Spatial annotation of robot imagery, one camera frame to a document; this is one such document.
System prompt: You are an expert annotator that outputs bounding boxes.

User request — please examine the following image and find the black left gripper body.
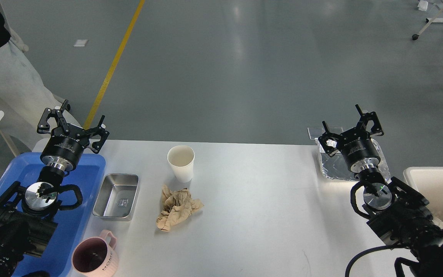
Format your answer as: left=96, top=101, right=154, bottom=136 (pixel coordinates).
left=40, top=128, right=90, bottom=171

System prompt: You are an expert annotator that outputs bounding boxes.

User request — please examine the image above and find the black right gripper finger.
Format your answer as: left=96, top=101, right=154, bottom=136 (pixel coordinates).
left=318, top=121, right=344, bottom=157
left=355, top=104, right=385, bottom=140

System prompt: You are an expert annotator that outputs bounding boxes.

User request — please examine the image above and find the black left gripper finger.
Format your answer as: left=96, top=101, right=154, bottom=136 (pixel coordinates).
left=78, top=115, right=110, bottom=154
left=37, top=100, right=70, bottom=135

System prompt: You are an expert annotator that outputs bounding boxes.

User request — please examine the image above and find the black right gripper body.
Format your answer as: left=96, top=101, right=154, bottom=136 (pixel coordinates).
left=337, top=133, right=380, bottom=172

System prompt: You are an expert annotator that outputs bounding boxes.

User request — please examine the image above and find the stainless steel rectangular container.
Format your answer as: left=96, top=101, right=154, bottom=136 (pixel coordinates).
left=92, top=173, right=140, bottom=222

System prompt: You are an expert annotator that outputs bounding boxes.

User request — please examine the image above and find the pink ceramic mug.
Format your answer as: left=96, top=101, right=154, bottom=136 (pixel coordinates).
left=72, top=229, right=119, bottom=277

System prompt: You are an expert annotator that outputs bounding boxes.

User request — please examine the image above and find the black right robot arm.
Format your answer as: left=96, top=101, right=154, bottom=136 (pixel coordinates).
left=318, top=105, right=443, bottom=277

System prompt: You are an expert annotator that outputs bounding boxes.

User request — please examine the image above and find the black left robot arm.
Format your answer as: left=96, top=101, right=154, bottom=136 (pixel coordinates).
left=0, top=100, right=109, bottom=277

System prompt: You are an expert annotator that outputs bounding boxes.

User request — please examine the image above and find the aluminium foil tray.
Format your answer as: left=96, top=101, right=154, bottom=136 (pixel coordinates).
left=313, top=137, right=391, bottom=182

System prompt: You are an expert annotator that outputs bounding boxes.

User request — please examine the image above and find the clear plastic lid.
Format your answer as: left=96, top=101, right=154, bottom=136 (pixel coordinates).
left=307, top=126, right=344, bottom=140

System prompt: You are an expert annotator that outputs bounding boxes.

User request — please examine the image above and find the person in grey trousers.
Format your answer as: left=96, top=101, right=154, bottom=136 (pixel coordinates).
left=0, top=10, right=64, bottom=128

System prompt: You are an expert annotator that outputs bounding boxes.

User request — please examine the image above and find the white paper cup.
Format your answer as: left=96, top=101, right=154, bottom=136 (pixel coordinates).
left=167, top=145, right=195, bottom=183

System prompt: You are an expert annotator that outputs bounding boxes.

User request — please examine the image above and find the crumpled brown paper napkin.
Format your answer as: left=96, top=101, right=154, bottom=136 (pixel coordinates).
left=155, top=184, right=204, bottom=232

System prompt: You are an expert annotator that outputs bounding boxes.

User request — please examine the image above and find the blue plastic tray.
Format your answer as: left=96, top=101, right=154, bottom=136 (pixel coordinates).
left=0, top=152, right=106, bottom=277

